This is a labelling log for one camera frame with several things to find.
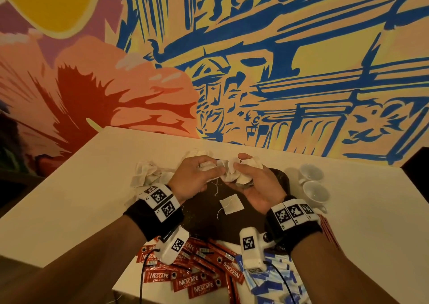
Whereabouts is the person's left hand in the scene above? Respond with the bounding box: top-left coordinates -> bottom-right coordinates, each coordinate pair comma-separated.
166,154 -> 227,205

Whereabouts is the person's right hand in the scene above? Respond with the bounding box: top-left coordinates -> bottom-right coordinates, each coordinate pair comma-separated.
232,154 -> 289,214

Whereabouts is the white tea bag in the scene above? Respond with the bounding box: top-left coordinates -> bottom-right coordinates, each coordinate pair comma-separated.
221,156 -> 264,186
198,158 -> 222,174
216,193 -> 245,219

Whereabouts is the row of tea bags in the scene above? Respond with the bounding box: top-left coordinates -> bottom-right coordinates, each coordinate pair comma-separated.
182,147 -> 215,162

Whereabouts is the dark brown tray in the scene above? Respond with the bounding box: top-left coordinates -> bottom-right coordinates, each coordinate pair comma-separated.
181,166 -> 292,244

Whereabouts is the pile of white tea bags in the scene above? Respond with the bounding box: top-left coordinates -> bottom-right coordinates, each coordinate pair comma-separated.
129,159 -> 177,189

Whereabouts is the bundle of red stir sticks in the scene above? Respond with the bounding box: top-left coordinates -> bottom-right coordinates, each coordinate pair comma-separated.
318,213 -> 343,251

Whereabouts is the pile of blue sugar sachets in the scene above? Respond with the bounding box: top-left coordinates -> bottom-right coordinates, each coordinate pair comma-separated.
235,250 -> 311,304

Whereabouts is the pile of red Nescafe sachets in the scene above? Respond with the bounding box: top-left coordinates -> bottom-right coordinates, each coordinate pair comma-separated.
136,236 -> 245,300

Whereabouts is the person's right forearm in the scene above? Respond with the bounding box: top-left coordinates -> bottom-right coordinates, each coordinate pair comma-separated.
290,232 -> 400,304

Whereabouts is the person's left forearm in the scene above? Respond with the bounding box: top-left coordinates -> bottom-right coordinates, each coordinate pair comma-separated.
0,215 -> 147,304

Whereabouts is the small white cup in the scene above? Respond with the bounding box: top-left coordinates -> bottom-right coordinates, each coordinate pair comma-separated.
298,164 -> 325,184
301,181 -> 331,214

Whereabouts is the black left wristband with markers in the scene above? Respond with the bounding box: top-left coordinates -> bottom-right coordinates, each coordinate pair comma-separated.
123,183 -> 185,242

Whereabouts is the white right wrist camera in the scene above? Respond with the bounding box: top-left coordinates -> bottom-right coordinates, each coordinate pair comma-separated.
239,227 -> 268,273

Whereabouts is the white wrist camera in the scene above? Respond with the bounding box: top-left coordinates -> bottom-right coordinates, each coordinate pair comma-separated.
158,225 -> 191,266
239,227 -> 268,273

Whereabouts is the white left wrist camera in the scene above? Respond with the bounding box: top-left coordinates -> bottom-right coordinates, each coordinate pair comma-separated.
158,225 -> 191,266

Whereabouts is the black right camera cable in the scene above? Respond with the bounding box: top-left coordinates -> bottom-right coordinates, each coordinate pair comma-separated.
268,263 -> 299,304

